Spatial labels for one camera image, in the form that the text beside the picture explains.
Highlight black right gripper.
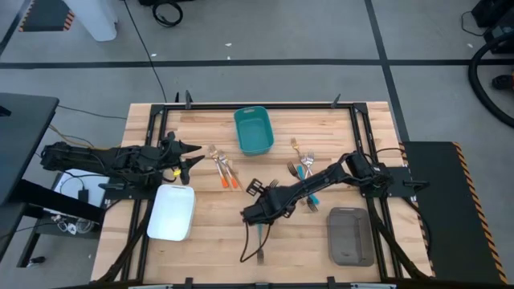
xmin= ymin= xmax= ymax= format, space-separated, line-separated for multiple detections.
xmin=242 ymin=185 xmax=300 ymax=226

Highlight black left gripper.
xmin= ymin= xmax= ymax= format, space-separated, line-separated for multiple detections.
xmin=157 ymin=131 xmax=206 ymax=186

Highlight gold fork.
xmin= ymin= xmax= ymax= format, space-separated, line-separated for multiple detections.
xmin=290 ymin=136 xmax=304 ymax=161
xmin=216 ymin=149 xmax=245 ymax=192

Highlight forks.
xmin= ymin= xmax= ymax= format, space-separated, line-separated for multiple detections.
xmin=286 ymin=161 xmax=321 ymax=206

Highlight white plastic bin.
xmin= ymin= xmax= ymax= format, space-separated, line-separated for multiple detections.
xmin=146 ymin=183 xmax=198 ymax=242

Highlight teal plastic bin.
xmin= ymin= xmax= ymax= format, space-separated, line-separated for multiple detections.
xmin=233 ymin=105 xmax=275 ymax=157

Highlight grey translucent plastic bin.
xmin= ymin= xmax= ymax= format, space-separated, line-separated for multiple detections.
xmin=327 ymin=206 xmax=376 ymax=267

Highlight white flat box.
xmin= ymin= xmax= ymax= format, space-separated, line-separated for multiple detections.
xmin=53 ymin=170 xmax=112 ymax=204

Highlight black desk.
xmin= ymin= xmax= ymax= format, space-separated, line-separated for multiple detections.
xmin=0 ymin=92 xmax=60 ymax=206

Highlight white pillar base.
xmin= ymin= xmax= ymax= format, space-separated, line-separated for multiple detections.
xmin=63 ymin=0 xmax=120 ymax=43

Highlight black mat with striped edge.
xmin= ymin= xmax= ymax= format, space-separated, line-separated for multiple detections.
xmin=402 ymin=140 xmax=510 ymax=285
xmin=18 ymin=0 xmax=76 ymax=33

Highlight black rounded floor object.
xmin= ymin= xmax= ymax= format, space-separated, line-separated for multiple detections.
xmin=491 ymin=73 xmax=514 ymax=92

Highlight black device box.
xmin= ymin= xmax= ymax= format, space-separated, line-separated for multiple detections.
xmin=483 ymin=22 xmax=514 ymax=55

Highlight black equipment case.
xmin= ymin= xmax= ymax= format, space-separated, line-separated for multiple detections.
xmin=471 ymin=0 xmax=514 ymax=28

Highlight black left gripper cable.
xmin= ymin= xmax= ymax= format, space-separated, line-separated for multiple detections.
xmin=160 ymin=166 xmax=180 ymax=184

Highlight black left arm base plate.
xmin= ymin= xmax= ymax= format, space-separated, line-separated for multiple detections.
xmin=98 ymin=182 xmax=160 ymax=201

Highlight black cable sleeve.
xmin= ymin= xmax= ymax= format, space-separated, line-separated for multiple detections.
xmin=96 ymin=198 xmax=156 ymax=283
xmin=365 ymin=196 xmax=429 ymax=281

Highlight black aluminium table frame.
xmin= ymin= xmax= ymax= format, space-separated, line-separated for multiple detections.
xmin=120 ymin=102 xmax=405 ymax=284

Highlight long black floor cable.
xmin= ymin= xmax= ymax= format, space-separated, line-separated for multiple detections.
xmin=122 ymin=0 xmax=169 ymax=103

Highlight thin black cable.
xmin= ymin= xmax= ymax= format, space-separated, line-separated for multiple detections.
xmin=57 ymin=104 xmax=128 ymax=120

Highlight yellow cable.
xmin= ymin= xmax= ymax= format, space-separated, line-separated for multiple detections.
xmin=47 ymin=123 xmax=121 ymax=149

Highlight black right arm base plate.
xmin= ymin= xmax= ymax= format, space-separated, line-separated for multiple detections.
xmin=358 ymin=166 xmax=430 ymax=198

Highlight white cable bundle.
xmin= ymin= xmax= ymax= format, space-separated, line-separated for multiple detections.
xmin=51 ymin=214 xmax=96 ymax=236

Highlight black desk leg frame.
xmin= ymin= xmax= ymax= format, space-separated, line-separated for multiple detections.
xmin=0 ymin=178 xmax=106 ymax=269

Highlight coiled black cable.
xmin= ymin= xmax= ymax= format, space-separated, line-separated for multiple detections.
xmin=151 ymin=1 xmax=185 ymax=29

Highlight thick black hose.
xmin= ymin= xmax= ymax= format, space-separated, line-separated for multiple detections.
xmin=468 ymin=32 xmax=514 ymax=129

